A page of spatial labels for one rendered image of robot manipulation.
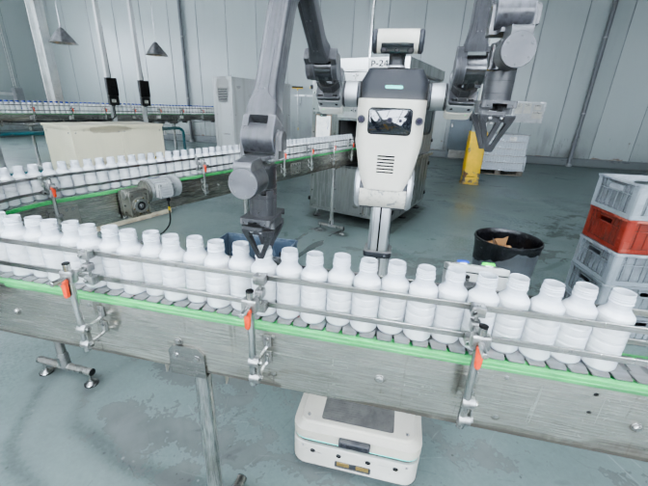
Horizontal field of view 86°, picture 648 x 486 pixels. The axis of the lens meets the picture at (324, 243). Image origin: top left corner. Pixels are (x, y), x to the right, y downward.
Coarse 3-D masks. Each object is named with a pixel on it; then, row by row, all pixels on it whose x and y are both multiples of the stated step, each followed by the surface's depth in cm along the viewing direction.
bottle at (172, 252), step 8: (168, 240) 81; (176, 240) 82; (168, 248) 82; (176, 248) 83; (160, 256) 82; (168, 256) 82; (176, 256) 82; (168, 272) 83; (176, 272) 83; (184, 272) 85; (168, 280) 83; (176, 280) 84; (184, 280) 85; (168, 296) 85; (176, 296) 85; (184, 296) 86
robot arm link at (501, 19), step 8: (496, 0) 67; (504, 0) 64; (512, 0) 64; (520, 0) 64; (528, 0) 63; (536, 0) 63; (504, 8) 64; (512, 8) 64; (520, 8) 64; (528, 8) 63; (536, 8) 63; (496, 16) 65; (504, 16) 65; (512, 16) 64; (520, 16) 64; (528, 16) 64; (496, 24) 66; (504, 24) 66
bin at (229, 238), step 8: (232, 232) 148; (224, 240) 145; (232, 240) 149; (256, 240) 146; (280, 240) 144; (288, 240) 143; (296, 240) 142; (272, 248) 146; (280, 248) 145; (168, 368) 108
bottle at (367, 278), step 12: (360, 264) 74; (372, 264) 72; (360, 276) 74; (372, 276) 73; (372, 288) 73; (360, 300) 74; (372, 300) 74; (360, 312) 75; (372, 312) 75; (360, 324) 76; (372, 324) 76
